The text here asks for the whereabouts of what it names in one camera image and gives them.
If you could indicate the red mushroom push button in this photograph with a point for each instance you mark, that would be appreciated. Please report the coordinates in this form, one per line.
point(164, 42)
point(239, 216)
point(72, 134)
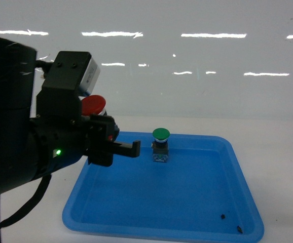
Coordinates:
point(94, 104)

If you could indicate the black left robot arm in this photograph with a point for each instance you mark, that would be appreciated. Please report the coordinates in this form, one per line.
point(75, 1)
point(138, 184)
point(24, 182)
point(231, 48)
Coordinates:
point(21, 78)

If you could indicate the green mushroom push button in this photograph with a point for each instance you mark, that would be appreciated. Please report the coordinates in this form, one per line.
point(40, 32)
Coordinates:
point(160, 145)

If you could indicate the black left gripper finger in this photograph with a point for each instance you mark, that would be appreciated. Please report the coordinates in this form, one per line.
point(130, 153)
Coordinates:
point(127, 149)

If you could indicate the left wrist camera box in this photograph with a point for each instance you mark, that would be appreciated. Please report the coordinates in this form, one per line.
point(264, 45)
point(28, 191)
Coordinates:
point(73, 71)

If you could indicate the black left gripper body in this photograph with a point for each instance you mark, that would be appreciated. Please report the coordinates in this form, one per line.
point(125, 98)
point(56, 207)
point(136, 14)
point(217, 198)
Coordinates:
point(65, 135)

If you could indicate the blue plastic tray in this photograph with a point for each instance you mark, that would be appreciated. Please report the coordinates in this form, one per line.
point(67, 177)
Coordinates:
point(179, 200)

